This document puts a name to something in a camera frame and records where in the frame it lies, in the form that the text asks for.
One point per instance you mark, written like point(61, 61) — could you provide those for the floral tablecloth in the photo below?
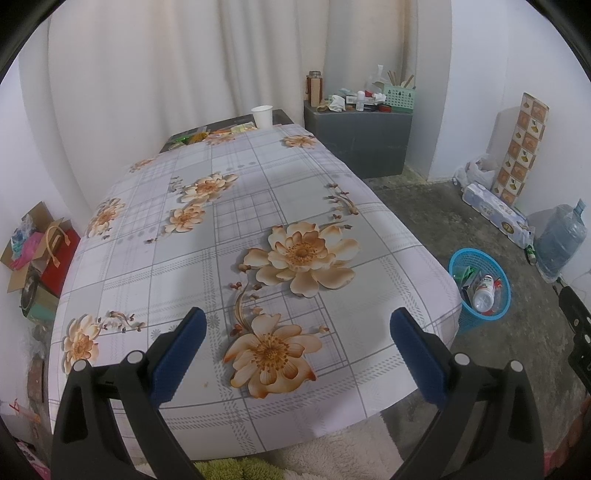
point(207, 258)

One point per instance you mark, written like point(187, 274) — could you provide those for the green snack bag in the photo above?
point(464, 275)

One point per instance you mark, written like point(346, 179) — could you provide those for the blue plastic basket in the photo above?
point(466, 323)

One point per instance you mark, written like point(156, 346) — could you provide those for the pile of snack packets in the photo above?
point(203, 136)

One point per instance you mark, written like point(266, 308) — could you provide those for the green box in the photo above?
point(44, 304)

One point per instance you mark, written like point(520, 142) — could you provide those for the bundle of wooden chopsticks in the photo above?
point(401, 79)

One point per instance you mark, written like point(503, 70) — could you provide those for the pink bag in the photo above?
point(27, 251)

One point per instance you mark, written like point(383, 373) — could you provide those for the large water jug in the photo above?
point(558, 244)

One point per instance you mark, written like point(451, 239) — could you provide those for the clear plastic bottle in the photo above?
point(482, 295)

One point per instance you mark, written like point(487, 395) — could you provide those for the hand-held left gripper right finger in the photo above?
point(418, 360)

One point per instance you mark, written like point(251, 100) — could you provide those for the clear plastic bag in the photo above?
point(378, 79)

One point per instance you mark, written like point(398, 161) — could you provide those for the white plastic bag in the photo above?
point(478, 173)

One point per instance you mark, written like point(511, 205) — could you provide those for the red tape roll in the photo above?
point(384, 109)

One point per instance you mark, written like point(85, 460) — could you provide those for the cardboard box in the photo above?
point(39, 217)

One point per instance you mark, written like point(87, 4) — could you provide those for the white curtain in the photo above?
point(161, 69)

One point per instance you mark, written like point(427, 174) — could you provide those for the green storage basket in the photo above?
point(399, 99)

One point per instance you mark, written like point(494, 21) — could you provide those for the round dark tin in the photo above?
point(29, 293)

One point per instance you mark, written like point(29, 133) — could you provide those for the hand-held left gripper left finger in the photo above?
point(180, 355)

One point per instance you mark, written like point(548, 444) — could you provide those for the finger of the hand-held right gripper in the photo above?
point(575, 311)
point(582, 364)

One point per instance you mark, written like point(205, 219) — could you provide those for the small white bottle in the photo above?
point(361, 101)

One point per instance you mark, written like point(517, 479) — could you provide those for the small green bottle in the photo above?
point(531, 254)

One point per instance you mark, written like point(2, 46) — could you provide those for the white paper cup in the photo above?
point(262, 116)

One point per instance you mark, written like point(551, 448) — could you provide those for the brown bottle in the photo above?
point(315, 90)

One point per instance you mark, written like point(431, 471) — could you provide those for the tile patterned column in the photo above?
point(521, 147)

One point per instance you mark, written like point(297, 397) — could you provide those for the red gift bag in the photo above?
point(60, 272)

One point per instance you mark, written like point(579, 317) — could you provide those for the crumpled white tissue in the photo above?
point(337, 104)

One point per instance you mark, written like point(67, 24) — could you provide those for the grey cabinet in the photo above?
point(360, 138)

